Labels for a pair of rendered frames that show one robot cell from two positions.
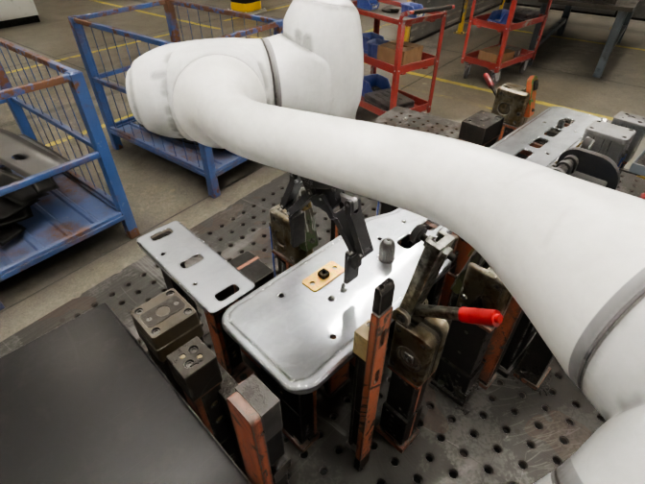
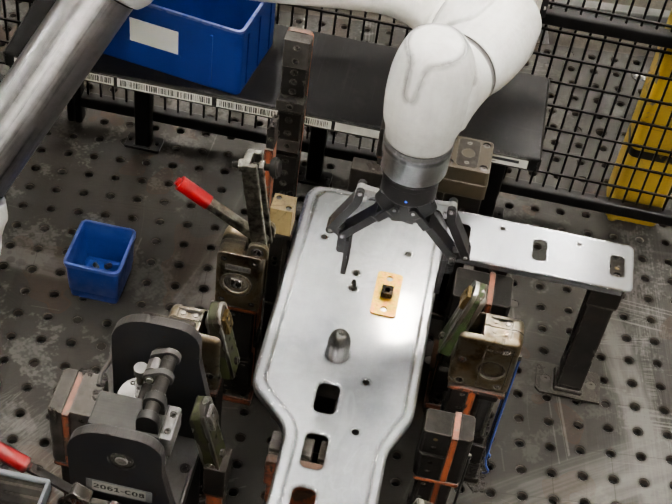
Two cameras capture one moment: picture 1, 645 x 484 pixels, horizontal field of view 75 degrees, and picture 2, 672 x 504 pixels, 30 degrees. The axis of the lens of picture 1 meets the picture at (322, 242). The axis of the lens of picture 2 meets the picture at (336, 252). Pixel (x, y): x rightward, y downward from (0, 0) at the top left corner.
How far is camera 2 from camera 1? 185 cm
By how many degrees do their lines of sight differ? 86
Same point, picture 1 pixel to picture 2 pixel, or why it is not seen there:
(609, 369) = not seen: outside the picture
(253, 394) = (300, 36)
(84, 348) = (499, 126)
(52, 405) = not seen: hidden behind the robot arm
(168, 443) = (367, 107)
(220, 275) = (491, 248)
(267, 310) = (405, 234)
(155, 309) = (475, 151)
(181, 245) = (576, 262)
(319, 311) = (356, 254)
